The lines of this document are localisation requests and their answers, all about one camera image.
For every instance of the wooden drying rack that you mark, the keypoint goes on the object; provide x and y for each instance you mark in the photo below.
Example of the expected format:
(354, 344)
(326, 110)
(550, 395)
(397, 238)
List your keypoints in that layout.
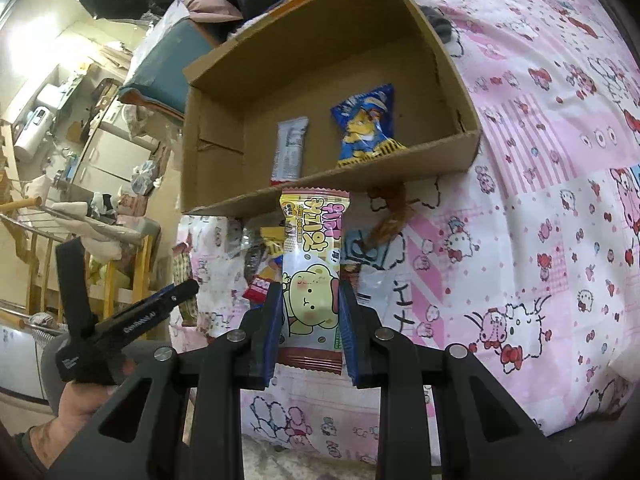
(60, 240)

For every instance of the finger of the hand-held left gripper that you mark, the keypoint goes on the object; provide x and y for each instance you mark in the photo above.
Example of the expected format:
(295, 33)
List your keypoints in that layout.
(150, 312)
(75, 285)

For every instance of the blue and yellow snack bag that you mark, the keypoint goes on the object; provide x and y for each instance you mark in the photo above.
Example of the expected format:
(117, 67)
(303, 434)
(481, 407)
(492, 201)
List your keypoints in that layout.
(365, 125)

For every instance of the clear white label packet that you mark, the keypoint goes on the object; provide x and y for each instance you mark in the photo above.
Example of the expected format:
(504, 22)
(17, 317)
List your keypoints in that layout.
(375, 290)

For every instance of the person's left hand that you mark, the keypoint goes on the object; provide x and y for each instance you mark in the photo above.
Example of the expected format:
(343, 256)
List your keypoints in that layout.
(80, 410)

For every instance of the silver snack bar packet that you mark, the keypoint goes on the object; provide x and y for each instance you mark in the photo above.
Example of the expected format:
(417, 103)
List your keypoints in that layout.
(290, 150)

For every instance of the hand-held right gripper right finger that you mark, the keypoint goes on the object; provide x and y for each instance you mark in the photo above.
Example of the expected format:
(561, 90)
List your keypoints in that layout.
(348, 330)

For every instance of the pink cartoon bear snack packet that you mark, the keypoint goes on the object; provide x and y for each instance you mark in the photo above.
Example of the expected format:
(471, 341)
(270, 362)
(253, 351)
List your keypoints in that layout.
(310, 280)

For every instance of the white appliance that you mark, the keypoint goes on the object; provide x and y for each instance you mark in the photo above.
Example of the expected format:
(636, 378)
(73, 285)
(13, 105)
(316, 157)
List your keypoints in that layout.
(35, 125)

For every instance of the brown dried snack packet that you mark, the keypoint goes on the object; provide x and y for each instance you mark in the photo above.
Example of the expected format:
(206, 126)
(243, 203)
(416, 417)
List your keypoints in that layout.
(390, 217)

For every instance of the yellow snack packet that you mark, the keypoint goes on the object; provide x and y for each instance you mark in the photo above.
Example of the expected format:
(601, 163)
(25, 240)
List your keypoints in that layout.
(272, 241)

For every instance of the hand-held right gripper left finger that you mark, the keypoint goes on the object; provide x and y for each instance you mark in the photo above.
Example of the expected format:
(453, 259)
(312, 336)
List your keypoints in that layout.
(272, 330)

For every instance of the dark clear snack packet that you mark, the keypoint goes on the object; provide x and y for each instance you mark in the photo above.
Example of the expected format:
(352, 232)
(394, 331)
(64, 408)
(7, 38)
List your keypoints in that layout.
(250, 260)

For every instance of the dark grey cloth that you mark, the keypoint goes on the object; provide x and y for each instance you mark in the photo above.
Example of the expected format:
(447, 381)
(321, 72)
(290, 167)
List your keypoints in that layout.
(442, 25)

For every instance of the person's left forearm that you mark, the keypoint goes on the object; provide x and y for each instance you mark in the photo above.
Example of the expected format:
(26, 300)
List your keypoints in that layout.
(35, 452)

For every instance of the white cabinet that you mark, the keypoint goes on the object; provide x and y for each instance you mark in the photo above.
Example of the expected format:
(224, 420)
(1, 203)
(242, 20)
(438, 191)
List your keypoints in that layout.
(117, 155)

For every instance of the cardboard box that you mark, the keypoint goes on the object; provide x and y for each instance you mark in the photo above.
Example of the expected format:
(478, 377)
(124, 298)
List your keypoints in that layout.
(325, 70)

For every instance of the pink printed blanket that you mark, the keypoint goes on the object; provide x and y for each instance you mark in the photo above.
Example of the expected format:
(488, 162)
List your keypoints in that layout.
(525, 160)

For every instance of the pink cloth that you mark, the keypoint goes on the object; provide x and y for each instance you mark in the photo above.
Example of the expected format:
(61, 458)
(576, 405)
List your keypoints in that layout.
(210, 2)

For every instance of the checkered packet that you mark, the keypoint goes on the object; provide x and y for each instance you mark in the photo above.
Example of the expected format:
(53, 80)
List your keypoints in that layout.
(183, 267)

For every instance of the white heater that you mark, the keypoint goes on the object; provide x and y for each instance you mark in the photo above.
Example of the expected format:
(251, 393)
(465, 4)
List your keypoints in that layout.
(22, 360)

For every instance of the teal cushion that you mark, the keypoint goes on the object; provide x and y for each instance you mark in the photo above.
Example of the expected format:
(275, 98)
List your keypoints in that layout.
(165, 60)

